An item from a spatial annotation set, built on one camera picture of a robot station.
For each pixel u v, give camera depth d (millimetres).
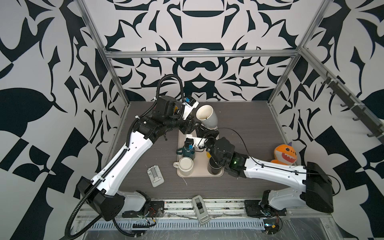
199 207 714
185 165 812
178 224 713
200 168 870
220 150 516
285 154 842
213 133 625
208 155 619
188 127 586
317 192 397
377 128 499
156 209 739
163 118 511
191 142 592
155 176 830
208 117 634
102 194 375
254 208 744
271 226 714
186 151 830
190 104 569
